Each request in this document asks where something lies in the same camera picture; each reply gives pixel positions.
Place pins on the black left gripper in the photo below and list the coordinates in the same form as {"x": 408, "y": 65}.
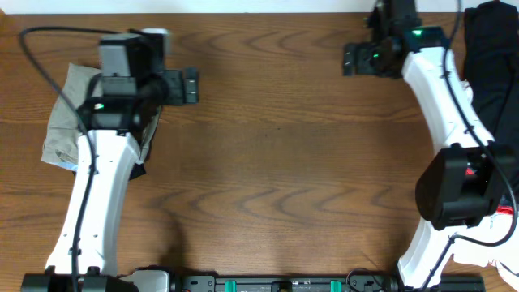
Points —
{"x": 171, "y": 79}

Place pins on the grey garment with red trim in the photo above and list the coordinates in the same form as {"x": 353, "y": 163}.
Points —
{"x": 484, "y": 183}

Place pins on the black garment at right edge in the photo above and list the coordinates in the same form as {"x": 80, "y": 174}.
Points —
{"x": 491, "y": 67}

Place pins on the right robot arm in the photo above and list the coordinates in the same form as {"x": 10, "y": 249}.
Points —
{"x": 458, "y": 195}

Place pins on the black folded polo shirt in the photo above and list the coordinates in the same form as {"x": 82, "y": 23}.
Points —
{"x": 138, "y": 169}

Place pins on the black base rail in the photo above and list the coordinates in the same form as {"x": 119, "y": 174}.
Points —
{"x": 358, "y": 280}

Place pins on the khaki green shorts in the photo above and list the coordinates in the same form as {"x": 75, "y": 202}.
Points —
{"x": 60, "y": 146}

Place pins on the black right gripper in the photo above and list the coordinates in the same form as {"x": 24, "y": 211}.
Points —
{"x": 362, "y": 66}

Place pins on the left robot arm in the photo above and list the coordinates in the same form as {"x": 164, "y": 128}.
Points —
{"x": 120, "y": 102}

